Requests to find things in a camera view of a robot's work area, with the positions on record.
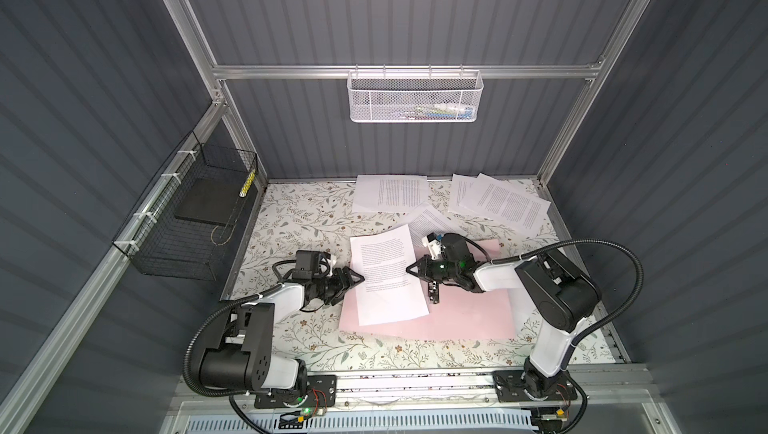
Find markers in white basket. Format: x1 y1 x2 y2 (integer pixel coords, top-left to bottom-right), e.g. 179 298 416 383
392 102 477 121

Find aluminium front rail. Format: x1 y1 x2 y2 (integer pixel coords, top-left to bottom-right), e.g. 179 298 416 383
161 364 655 417

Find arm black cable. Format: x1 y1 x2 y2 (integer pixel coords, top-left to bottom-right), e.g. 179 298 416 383
473 237 646 434
182 258 301 434

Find yellow marker pen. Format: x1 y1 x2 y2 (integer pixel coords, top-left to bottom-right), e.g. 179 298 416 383
239 169 256 198

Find printed sheet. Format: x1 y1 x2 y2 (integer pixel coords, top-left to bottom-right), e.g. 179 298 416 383
350 225 429 326
396 202 467 246
352 175 429 213
449 174 477 216
460 174 550 237

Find white sheet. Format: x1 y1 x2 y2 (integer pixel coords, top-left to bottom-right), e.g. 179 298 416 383
508 288 536 334

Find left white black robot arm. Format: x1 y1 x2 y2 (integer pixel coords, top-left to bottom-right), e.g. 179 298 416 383
182 250 365 397

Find black wire basket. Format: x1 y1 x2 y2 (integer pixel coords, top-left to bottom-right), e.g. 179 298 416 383
113 133 259 281

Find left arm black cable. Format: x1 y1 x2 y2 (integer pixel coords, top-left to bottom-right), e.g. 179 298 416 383
182 258 301 434

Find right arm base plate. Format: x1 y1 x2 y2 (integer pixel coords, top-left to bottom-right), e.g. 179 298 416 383
491 369 578 404

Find pink paper folder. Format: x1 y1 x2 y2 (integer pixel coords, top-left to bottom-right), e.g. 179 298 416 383
337 238 520 343

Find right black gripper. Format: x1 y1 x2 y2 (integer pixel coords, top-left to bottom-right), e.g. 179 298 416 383
406 255 459 283

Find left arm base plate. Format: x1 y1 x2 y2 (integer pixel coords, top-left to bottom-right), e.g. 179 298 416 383
253 375 338 409

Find metal folder clip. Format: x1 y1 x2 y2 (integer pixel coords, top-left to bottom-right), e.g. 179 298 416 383
427 281 440 304

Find white wire mesh basket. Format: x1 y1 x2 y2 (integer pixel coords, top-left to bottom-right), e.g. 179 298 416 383
346 68 484 123

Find black flat pad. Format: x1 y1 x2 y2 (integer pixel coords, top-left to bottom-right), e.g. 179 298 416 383
174 178 241 226

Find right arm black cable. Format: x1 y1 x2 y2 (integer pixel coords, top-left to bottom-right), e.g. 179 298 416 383
473 237 646 434

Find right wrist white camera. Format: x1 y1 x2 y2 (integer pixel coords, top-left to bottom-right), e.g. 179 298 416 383
422 233 443 260

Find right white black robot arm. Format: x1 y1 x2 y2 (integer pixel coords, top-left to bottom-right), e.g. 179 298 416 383
405 233 601 401

